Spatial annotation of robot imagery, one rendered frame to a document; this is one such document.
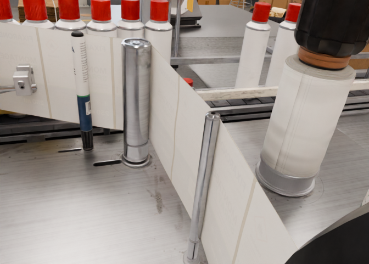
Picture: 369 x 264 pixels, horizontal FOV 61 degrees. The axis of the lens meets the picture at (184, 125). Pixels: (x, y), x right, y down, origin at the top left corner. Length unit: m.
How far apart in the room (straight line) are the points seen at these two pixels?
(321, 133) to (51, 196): 0.36
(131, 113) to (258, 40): 0.35
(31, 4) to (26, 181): 0.27
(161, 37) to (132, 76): 0.20
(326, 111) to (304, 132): 0.04
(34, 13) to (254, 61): 0.42
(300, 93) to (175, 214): 0.22
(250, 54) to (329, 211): 0.36
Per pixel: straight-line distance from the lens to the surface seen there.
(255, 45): 0.68
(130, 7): 0.59
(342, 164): 0.59
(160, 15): 0.59
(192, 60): 0.69
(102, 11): 0.57
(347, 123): 0.86
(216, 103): 0.69
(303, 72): 0.40
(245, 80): 0.71
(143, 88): 0.42
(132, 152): 0.47
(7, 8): 0.59
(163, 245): 0.39
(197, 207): 0.31
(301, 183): 0.48
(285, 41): 0.73
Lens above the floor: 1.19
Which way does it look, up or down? 31 degrees down
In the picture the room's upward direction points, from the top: 6 degrees clockwise
